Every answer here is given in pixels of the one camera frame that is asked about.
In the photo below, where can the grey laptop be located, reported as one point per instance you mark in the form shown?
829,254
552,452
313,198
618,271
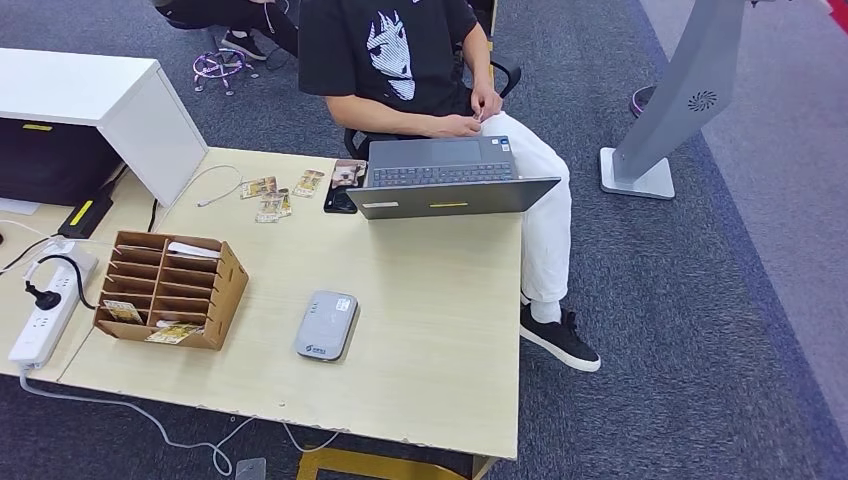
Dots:
450,199

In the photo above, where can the person's right forearm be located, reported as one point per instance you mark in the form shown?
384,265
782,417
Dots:
384,116

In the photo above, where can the black box yellow sticker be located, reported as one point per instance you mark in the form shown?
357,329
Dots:
74,228

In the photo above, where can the yellow platform frame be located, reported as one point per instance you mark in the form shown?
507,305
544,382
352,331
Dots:
371,464

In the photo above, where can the white desk riser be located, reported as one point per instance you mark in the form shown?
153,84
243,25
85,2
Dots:
66,86

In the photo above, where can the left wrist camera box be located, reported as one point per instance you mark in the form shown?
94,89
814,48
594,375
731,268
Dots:
250,470

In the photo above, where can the white paper sheet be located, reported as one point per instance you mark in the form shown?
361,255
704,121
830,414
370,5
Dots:
16,206

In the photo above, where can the person's right hand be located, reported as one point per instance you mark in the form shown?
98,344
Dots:
462,126

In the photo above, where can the plain white card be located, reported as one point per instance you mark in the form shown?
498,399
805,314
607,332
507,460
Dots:
192,250

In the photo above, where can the person's left hand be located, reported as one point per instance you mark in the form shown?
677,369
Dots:
487,102

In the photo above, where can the cardboard card organizer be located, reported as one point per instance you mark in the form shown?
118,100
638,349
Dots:
228,291

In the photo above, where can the white power strip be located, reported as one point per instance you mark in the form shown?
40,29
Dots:
40,324

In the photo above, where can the black monitor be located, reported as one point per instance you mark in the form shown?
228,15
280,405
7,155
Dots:
46,166

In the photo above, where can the grey kiosk stand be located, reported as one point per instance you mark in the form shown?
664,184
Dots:
682,79

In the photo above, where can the grey card reader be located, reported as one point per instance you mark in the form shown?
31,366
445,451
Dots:
324,324

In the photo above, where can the background person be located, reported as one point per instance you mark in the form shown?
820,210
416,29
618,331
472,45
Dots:
199,13

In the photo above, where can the printed room key card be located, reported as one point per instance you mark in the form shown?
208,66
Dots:
122,311
172,334

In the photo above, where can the person's left forearm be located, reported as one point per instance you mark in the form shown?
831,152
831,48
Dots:
477,60

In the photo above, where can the seated person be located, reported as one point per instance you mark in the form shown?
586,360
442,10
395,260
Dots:
358,53

